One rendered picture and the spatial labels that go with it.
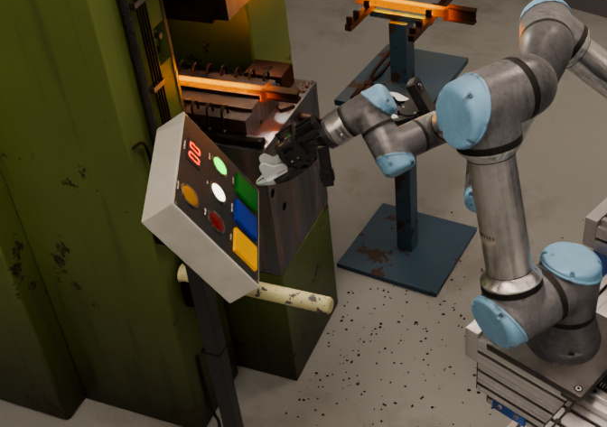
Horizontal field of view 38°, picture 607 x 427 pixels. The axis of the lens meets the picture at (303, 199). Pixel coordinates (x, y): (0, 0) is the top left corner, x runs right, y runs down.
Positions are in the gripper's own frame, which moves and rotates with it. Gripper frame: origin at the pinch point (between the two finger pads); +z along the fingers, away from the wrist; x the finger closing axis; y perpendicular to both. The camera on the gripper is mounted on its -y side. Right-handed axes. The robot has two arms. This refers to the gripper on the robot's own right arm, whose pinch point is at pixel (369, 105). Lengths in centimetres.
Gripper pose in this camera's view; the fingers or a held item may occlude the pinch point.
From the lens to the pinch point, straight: 228.4
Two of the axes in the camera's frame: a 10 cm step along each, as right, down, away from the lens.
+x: 3.8, -5.9, 7.1
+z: -9.2, -1.6, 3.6
